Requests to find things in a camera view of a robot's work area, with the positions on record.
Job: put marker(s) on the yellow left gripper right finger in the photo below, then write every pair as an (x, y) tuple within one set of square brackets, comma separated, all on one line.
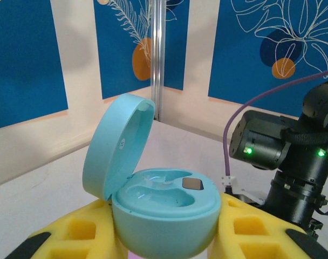
[(250, 234)]

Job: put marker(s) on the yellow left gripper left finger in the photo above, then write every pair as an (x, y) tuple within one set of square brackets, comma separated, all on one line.
[(80, 232)]

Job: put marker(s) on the light blue earbud charging case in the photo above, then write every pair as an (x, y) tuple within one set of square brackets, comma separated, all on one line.
[(164, 226)]

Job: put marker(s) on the white perforated plate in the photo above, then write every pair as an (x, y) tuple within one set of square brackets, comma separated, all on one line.
[(247, 195)]

